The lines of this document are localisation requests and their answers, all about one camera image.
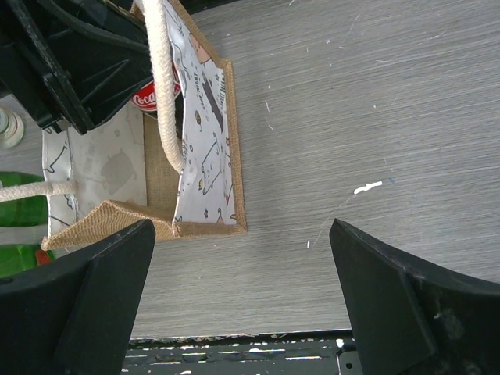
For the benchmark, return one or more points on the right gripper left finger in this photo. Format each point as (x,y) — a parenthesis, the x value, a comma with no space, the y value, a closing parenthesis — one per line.
(75,315)

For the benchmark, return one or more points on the green bottle front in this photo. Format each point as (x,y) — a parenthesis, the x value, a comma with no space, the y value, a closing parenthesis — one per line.
(19,258)

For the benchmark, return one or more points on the canvas tote bag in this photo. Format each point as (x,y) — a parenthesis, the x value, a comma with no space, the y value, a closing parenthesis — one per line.
(179,169)

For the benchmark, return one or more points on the cola glass bottle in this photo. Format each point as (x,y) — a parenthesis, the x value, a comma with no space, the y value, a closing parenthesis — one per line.
(145,98)

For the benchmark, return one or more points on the green bottle yellow label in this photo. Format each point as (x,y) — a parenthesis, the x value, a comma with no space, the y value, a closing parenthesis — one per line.
(25,212)

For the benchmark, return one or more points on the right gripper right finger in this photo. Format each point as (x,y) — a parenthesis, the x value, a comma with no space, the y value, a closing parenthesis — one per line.
(411,316)

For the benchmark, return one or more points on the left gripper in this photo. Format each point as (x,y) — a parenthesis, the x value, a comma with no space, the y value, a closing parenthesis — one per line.
(102,49)

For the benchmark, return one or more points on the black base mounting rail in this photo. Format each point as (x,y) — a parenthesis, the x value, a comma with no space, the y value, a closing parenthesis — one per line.
(301,352)

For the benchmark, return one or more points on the clear glass bottle near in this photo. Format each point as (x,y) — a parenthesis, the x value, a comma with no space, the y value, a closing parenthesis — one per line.
(12,128)

